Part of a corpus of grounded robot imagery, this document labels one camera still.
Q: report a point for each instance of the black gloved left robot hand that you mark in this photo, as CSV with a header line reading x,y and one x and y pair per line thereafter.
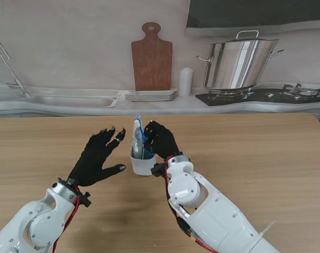
x,y
92,163

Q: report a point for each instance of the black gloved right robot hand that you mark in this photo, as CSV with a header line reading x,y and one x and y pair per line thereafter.
x,y
163,142

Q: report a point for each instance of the blue toothbrush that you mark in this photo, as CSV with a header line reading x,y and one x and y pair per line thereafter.
x,y
143,135

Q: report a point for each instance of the silver toothpaste tube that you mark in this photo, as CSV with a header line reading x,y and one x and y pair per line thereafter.
x,y
137,143

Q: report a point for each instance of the white divided toothbrush holder cup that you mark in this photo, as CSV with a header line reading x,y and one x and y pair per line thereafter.
x,y
141,168

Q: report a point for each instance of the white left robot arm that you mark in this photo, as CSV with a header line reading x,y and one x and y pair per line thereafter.
x,y
38,224

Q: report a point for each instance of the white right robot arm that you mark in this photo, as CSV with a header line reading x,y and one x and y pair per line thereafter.
x,y
202,210

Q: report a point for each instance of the stack of white plates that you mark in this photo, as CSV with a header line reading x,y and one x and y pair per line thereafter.
x,y
149,95

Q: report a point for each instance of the white cylindrical bottle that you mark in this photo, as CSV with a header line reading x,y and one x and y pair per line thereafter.
x,y
186,83

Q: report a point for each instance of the stainless steel sink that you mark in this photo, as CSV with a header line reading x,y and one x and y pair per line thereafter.
x,y
70,101

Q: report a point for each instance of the brown wooden cutting board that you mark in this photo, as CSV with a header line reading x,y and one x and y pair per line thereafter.
x,y
151,66

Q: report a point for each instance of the black gas stove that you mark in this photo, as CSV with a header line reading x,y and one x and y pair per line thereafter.
x,y
228,98

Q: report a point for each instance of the large stainless steel pot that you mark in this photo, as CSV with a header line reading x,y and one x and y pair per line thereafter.
x,y
236,66

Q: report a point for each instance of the chrome kitchen faucet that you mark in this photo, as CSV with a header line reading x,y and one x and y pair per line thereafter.
x,y
14,76

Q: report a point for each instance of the dark range hood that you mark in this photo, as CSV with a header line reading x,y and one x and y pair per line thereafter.
x,y
254,13

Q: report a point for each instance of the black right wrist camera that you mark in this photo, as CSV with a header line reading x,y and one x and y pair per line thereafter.
x,y
157,170

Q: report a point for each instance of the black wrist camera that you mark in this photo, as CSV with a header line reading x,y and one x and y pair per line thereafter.
x,y
157,170
86,199

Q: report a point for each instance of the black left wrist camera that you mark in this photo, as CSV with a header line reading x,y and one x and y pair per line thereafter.
x,y
86,199

